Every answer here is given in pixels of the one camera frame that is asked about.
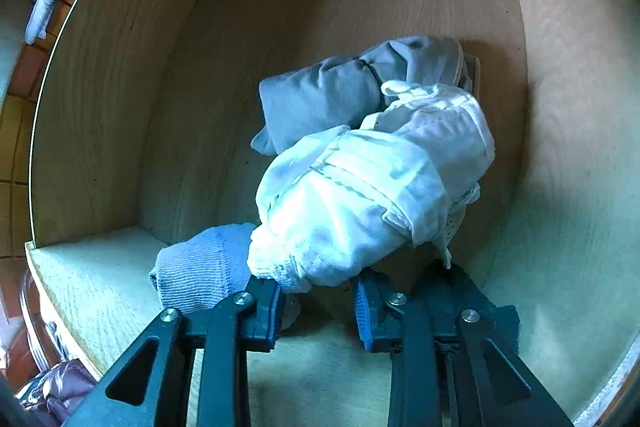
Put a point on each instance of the white lace cloth bundle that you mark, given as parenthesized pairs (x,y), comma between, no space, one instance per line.
(342,199)

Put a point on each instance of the wooden drawer box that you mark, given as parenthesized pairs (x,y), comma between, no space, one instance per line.
(142,139)

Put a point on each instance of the grey cloth bundle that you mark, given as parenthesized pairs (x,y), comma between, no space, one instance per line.
(345,89)

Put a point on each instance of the light blue knit sock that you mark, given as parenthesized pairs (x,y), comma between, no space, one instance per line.
(197,274)

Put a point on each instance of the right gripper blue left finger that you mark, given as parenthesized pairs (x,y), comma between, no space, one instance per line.
(149,385)

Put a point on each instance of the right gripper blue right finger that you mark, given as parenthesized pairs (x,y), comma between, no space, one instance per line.
(454,353)

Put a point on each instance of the purple puffy jacket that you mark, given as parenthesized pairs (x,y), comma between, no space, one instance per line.
(52,397)

